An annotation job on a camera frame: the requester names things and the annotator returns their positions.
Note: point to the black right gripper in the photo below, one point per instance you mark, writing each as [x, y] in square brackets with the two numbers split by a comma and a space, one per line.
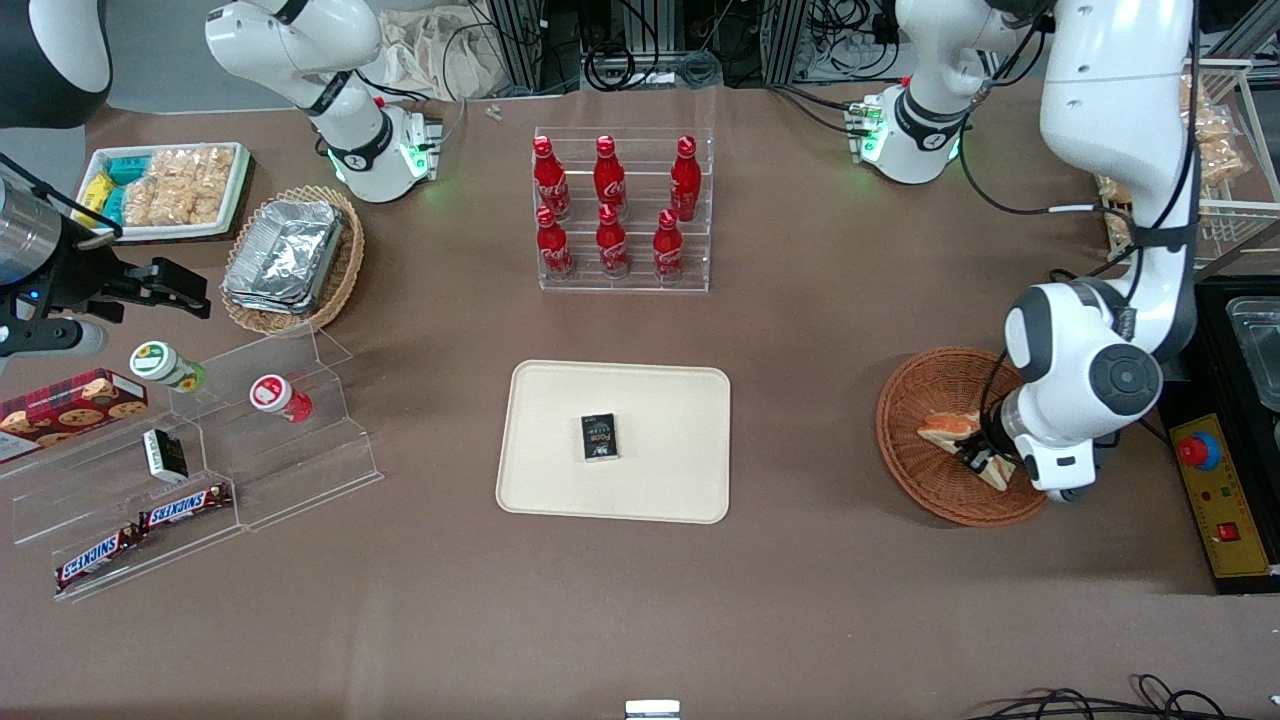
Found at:
[72, 277]

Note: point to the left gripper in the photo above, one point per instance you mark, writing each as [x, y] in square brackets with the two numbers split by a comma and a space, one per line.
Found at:
[984, 446]

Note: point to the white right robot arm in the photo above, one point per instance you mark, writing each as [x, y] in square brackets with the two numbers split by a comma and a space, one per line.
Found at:
[300, 50]

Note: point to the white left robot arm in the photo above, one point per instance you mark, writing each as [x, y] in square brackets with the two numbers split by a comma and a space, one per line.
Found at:
[1110, 100]

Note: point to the triangular sandwich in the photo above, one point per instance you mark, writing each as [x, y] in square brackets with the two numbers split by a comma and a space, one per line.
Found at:
[997, 474]
[948, 428]

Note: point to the brown wicker basket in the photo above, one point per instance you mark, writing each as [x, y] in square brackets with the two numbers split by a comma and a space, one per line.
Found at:
[930, 480]

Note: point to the white snack tray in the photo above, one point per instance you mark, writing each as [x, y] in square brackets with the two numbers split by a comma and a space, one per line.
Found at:
[230, 200]

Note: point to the aluminium foil tray stack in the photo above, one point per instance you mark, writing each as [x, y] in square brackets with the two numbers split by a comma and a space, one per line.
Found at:
[285, 250]

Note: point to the tan wicker basket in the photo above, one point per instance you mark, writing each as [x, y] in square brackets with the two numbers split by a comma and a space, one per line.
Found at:
[345, 270]

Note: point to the cream plastic serving tray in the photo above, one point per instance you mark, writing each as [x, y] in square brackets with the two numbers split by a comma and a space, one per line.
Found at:
[660, 400]

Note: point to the green sunflower yogurt cup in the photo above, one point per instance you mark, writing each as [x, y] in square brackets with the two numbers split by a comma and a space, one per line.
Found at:
[160, 363]

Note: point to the rice cracker bag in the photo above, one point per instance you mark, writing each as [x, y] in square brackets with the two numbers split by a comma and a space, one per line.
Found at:
[170, 203]
[195, 167]

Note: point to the teal snack packet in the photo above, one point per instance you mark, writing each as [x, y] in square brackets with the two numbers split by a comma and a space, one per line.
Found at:
[114, 205]
[127, 168]

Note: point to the yellow snack packet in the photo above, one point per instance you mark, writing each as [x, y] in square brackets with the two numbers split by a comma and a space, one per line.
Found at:
[93, 193]

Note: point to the red strawberry yogurt cup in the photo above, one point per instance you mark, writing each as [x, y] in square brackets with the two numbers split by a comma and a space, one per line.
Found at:
[275, 393]

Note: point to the red tartan cookie box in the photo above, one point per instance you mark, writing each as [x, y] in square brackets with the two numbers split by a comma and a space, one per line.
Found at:
[70, 410]

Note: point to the small black snack box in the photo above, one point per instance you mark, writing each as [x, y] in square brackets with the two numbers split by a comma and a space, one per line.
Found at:
[599, 438]
[165, 455]

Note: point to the black side table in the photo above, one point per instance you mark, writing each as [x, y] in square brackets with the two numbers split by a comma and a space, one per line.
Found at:
[1180, 400]

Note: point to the clear acrylic stepped shelf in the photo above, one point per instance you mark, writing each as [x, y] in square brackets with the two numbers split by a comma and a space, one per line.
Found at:
[300, 470]

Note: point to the Snickers chocolate bar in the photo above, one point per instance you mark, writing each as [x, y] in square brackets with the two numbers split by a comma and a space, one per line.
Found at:
[97, 560]
[185, 508]

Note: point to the yellow emergency stop box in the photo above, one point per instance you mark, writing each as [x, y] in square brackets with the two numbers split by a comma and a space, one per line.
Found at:
[1225, 510]

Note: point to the cracker snack bag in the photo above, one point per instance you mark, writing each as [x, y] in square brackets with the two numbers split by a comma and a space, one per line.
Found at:
[1118, 215]
[1215, 130]

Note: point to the clear plastic container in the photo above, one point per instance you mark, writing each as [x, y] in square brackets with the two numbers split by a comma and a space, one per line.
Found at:
[1258, 350]

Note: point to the beige cloth bag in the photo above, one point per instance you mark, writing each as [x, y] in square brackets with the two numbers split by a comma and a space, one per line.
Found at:
[430, 50]

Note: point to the red cola bottle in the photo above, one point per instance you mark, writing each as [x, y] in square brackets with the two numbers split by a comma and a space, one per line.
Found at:
[686, 180]
[609, 178]
[550, 180]
[612, 248]
[554, 250]
[668, 248]

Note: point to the clear acrylic bottle rack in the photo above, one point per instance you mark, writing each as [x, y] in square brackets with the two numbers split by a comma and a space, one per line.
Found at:
[640, 280]

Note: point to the small white device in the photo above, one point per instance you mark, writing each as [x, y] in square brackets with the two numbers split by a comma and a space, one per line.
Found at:
[652, 710]

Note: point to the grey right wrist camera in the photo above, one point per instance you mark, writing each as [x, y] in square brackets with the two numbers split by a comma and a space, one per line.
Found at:
[50, 338]

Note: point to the aluminium frame profile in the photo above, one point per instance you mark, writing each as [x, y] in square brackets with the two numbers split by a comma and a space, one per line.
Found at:
[515, 45]
[785, 40]

